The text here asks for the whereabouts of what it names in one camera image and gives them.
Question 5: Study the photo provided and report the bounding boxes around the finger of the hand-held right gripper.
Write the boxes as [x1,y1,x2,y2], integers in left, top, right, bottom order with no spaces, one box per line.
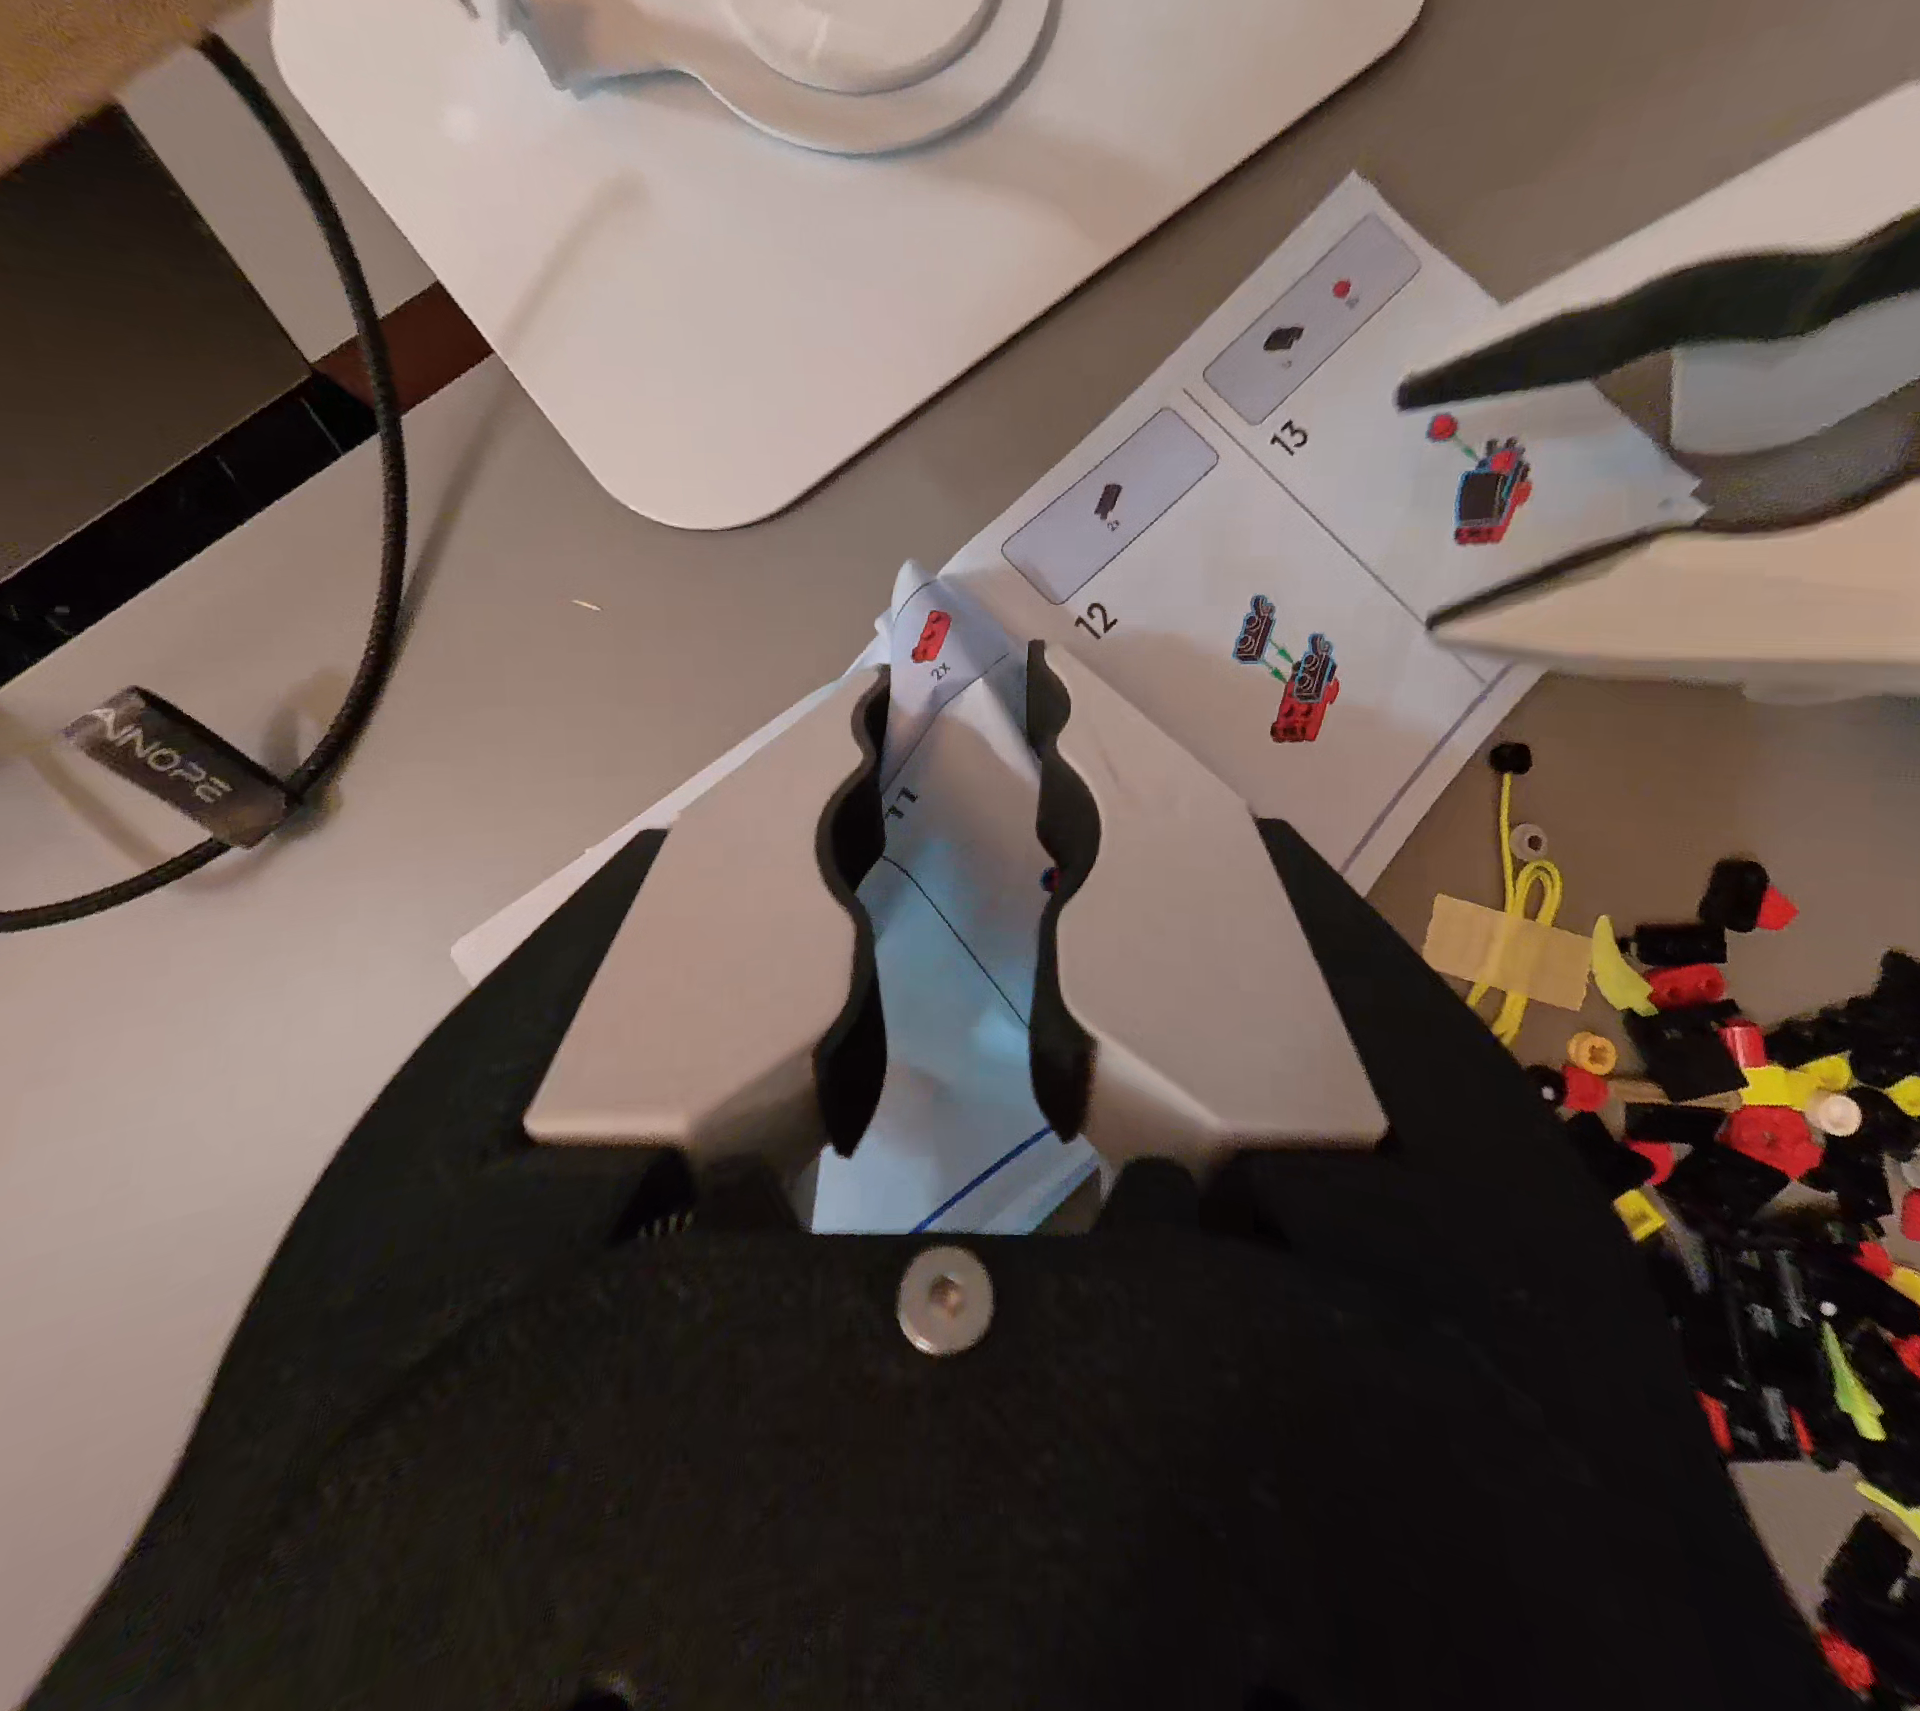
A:
[1424,494,1920,704]
[1394,84,1920,464]

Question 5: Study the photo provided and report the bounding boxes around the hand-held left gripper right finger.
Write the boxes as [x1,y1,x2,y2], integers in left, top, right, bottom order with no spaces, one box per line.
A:
[1024,638,1390,1165]

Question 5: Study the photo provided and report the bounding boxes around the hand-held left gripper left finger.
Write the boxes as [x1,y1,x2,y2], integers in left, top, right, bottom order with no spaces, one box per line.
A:
[521,668,898,1165]

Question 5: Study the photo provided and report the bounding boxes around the lego instruction booklet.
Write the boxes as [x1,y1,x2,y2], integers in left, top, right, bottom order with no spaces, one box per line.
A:
[450,174,1711,1233]

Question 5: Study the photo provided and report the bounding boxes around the pile of lego pieces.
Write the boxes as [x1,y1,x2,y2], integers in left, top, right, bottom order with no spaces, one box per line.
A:
[1529,855,1920,1711]

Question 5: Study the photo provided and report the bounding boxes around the clear tape piece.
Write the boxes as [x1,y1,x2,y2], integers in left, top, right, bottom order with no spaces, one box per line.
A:
[1422,893,1595,1011]

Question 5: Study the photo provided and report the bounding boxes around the dark rounded panel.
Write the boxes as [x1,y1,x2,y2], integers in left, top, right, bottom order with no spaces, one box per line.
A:
[0,106,323,574]

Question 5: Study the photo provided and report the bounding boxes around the neon yellow string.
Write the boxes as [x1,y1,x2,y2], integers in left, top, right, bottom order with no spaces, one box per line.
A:
[1461,744,1570,1045]

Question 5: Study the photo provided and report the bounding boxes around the black braided cable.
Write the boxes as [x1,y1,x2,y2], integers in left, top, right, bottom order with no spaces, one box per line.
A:
[0,32,414,939]

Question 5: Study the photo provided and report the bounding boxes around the grey cable strap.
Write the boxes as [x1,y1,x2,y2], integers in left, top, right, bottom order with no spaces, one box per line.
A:
[60,686,293,849]

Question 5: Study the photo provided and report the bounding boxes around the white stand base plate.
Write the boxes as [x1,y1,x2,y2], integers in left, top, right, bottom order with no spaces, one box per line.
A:
[270,0,1433,536]

